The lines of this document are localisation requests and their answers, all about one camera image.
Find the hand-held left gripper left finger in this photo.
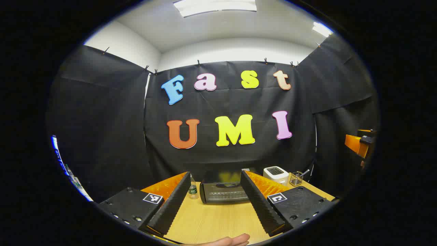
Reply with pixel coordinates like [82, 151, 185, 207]
[97, 172, 192, 236]

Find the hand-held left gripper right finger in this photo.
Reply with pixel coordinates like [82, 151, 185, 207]
[240, 170, 341, 237]

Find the black electric oven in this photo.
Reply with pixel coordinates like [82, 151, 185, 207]
[199, 170, 250, 205]

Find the clear plastic water bottle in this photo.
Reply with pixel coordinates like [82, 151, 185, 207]
[188, 174, 199, 200]

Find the white toaster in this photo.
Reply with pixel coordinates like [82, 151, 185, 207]
[263, 166, 290, 187]

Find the black backdrop cloth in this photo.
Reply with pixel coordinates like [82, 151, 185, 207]
[46, 34, 379, 204]

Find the small ceiling light panel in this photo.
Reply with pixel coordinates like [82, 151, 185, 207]
[312, 22, 333, 37]

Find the large ceiling light panel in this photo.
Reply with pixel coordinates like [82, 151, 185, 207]
[173, 0, 257, 17]

